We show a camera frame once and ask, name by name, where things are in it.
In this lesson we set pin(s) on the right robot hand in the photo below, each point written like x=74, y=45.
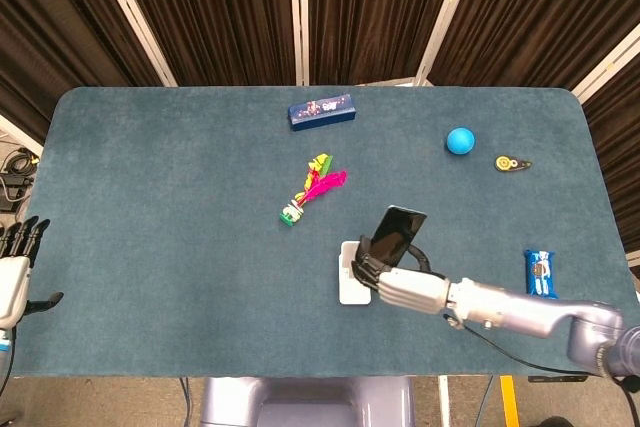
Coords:
x=400, y=277

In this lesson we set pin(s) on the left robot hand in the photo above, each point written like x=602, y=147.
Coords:
x=17, y=272

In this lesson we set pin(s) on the black smartphone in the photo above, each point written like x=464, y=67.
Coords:
x=397, y=234

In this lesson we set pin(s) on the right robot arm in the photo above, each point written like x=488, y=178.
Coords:
x=540, y=314

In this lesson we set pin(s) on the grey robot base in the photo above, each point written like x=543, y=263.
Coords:
x=306, y=403

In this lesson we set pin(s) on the white phone stand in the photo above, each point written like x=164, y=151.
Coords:
x=350, y=274

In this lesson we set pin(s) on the colourful feather shuttlecock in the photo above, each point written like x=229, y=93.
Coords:
x=312, y=189

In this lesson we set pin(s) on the blue cookie packet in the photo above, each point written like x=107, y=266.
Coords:
x=542, y=274

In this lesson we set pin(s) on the blue ball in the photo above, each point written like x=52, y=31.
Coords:
x=460, y=141

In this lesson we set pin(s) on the yellow black correction tape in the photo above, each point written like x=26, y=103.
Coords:
x=512, y=163

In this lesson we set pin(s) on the dark blue printed box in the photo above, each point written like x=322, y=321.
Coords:
x=322, y=111

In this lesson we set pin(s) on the blue table mat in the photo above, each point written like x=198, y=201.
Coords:
x=200, y=247

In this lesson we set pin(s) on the dark curtain backdrop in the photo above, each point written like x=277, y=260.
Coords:
x=320, y=14

